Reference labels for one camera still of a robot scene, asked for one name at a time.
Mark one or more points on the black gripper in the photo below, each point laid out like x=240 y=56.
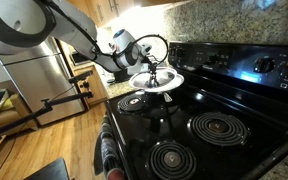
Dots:
x=153 y=65

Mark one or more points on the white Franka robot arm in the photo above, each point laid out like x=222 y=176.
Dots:
x=27 y=13

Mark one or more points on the black electric stove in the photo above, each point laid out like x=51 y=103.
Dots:
x=170 y=123

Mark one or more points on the wooden base cabinet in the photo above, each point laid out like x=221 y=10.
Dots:
x=95 y=86

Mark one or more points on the stove digital control display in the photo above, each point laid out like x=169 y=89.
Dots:
x=214 y=56

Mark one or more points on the dark countertop appliance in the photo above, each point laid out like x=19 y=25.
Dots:
x=80 y=57

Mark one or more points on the large black coil burner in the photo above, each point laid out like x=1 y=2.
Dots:
x=219 y=128

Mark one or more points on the striped grey dish towel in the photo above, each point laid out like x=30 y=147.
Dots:
x=109 y=150

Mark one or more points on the wooden upper cabinet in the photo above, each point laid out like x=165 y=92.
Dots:
x=104 y=10

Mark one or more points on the stainless steel refrigerator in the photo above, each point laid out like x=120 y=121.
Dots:
x=40 y=83

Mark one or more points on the black chair seat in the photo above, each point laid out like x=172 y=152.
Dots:
x=49 y=171

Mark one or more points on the beige sofa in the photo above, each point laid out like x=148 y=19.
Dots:
x=7 y=116

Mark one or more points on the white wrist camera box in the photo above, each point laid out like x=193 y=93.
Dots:
x=145 y=49

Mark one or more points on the black camera stand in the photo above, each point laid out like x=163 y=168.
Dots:
x=34 y=113

